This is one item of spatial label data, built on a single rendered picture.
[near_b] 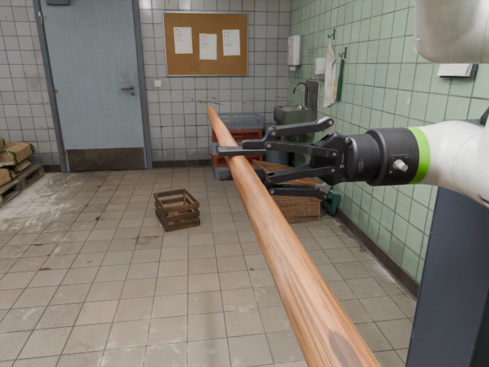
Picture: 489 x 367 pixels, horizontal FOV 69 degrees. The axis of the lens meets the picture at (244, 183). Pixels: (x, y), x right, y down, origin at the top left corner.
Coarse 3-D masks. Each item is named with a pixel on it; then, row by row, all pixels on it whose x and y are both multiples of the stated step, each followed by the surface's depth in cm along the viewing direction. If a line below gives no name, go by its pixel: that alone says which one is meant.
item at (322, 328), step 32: (224, 128) 77; (256, 192) 36; (256, 224) 30; (288, 224) 29; (288, 256) 23; (288, 288) 21; (320, 288) 20; (320, 320) 17; (320, 352) 16; (352, 352) 15
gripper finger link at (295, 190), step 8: (280, 184) 57; (288, 184) 57; (296, 184) 57; (272, 192) 55; (280, 192) 55; (288, 192) 55; (296, 192) 55; (304, 192) 55; (312, 192) 56; (320, 192) 56
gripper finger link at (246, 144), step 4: (272, 128) 52; (268, 132) 52; (268, 136) 52; (244, 140) 53; (248, 140) 53; (252, 140) 53; (256, 140) 53; (260, 140) 53; (264, 140) 52; (268, 140) 52; (272, 140) 53; (244, 144) 52; (248, 144) 52; (252, 144) 52; (256, 144) 52; (260, 144) 52; (244, 148) 52; (248, 148) 52; (252, 148) 53; (256, 148) 53; (260, 148) 53; (264, 148) 53
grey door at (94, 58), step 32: (32, 0) 393; (96, 0) 404; (128, 0) 408; (64, 32) 409; (96, 32) 414; (128, 32) 419; (64, 64) 419; (96, 64) 424; (128, 64) 429; (64, 96) 430; (96, 96) 436; (128, 96) 441; (64, 128) 442; (96, 128) 447; (128, 128) 453; (64, 160) 452; (96, 160) 460; (128, 160) 466
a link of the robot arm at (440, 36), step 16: (416, 0) 67; (432, 0) 63; (448, 0) 62; (464, 0) 63; (480, 0) 66; (416, 16) 71; (432, 16) 66; (448, 16) 65; (464, 16) 66; (480, 16) 67; (416, 32) 74; (432, 32) 70; (448, 32) 68; (464, 32) 68; (480, 32) 67; (416, 48) 78; (432, 48) 73; (448, 48) 72; (464, 48) 70; (480, 48) 69
